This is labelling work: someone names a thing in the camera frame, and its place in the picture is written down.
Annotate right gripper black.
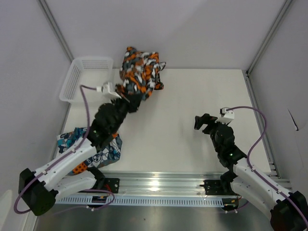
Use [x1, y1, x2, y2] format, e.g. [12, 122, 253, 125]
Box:
[194, 114, 229, 153]

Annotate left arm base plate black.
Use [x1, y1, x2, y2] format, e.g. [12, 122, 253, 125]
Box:
[94, 178, 120, 193]

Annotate white slotted cable duct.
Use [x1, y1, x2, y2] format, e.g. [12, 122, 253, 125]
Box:
[56, 195, 237, 207]

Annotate aluminium frame post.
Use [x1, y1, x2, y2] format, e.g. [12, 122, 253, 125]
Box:
[37, 0, 74, 62]
[245, 0, 295, 77]

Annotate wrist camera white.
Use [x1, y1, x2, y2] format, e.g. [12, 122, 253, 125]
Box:
[96, 82, 121, 99]
[215, 107, 235, 125]

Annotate black orange camouflage shorts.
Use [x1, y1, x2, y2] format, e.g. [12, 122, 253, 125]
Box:
[116, 46, 167, 101]

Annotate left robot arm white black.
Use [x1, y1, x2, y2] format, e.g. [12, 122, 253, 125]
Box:
[13, 85, 143, 216]

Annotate right side aluminium rail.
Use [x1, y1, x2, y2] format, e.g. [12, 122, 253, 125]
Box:
[242, 70, 281, 179]

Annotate right aluminium frame post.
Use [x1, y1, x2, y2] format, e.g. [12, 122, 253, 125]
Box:
[245, 0, 295, 77]

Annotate left aluminium frame post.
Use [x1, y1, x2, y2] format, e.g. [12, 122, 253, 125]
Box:
[37, 0, 74, 62]

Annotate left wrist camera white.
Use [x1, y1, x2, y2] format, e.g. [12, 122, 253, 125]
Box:
[96, 82, 121, 99]

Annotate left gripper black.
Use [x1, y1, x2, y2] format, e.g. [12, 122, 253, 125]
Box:
[110, 91, 143, 134]

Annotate aluminium mounting rail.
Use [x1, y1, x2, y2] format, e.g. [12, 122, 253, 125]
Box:
[103, 170, 222, 197]

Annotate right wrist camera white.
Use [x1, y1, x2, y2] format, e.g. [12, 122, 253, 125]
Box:
[215, 107, 235, 125]

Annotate white plastic basket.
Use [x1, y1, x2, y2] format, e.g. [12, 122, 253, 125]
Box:
[59, 56, 114, 103]

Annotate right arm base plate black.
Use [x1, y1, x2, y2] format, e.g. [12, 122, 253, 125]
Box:
[199, 180, 236, 196]

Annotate blue orange patterned shorts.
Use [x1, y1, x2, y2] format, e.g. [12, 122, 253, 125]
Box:
[56, 127, 123, 176]

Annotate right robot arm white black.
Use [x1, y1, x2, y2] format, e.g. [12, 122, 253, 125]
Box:
[194, 114, 308, 231]

